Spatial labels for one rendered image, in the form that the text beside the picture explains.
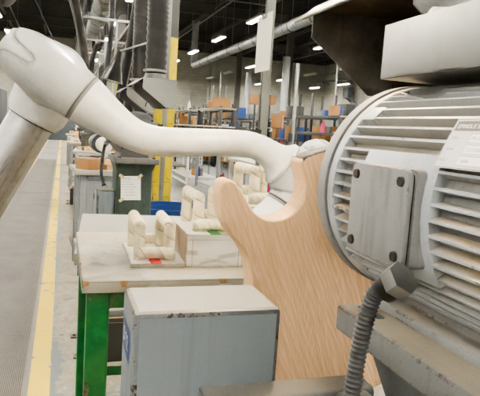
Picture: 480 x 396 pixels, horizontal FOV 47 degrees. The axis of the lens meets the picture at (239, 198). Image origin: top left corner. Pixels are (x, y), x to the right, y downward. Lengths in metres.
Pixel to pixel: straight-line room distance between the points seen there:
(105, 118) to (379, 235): 0.71
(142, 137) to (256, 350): 0.61
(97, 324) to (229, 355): 0.84
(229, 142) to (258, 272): 0.41
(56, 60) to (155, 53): 1.94
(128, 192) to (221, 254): 1.69
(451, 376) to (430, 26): 0.33
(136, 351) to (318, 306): 0.36
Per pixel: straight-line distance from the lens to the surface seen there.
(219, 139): 1.15
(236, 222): 0.78
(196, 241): 1.53
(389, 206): 0.52
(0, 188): 1.32
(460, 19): 0.58
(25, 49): 1.14
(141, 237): 1.54
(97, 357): 1.46
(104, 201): 3.20
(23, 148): 1.30
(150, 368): 0.60
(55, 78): 1.12
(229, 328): 0.61
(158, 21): 3.06
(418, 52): 0.62
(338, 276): 0.87
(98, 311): 1.42
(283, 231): 0.81
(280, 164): 1.16
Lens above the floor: 1.31
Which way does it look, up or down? 7 degrees down
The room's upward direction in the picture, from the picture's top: 4 degrees clockwise
